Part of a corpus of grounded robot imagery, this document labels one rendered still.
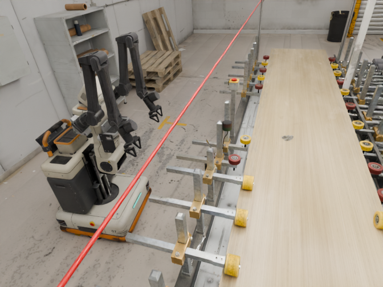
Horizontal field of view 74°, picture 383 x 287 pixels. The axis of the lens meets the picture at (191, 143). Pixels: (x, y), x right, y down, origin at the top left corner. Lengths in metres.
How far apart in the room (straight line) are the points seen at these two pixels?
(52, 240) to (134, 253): 0.80
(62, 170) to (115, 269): 0.90
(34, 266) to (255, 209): 1.94
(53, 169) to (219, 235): 1.29
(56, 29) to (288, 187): 3.22
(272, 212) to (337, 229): 0.30
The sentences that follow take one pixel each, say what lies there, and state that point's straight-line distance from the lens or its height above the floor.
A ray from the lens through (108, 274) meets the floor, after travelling 2.36.
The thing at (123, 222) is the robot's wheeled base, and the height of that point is 0.27.
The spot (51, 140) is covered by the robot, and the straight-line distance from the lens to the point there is 2.30.
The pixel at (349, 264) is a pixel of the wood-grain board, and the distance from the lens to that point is 1.35.
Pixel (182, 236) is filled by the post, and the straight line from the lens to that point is 1.16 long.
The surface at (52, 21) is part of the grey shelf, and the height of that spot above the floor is 1.50.
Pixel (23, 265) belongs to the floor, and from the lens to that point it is 2.74.
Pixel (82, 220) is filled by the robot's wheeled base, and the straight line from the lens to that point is 2.42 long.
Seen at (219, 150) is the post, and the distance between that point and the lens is 1.73.
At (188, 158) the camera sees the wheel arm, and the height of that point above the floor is 0.86.
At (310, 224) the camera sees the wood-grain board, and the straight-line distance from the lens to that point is 1.42.
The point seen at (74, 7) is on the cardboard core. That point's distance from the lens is 4.20.
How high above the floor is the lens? 1.97
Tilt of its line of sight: 35 degrees down
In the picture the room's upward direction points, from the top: 4 degrees counter-clockwise
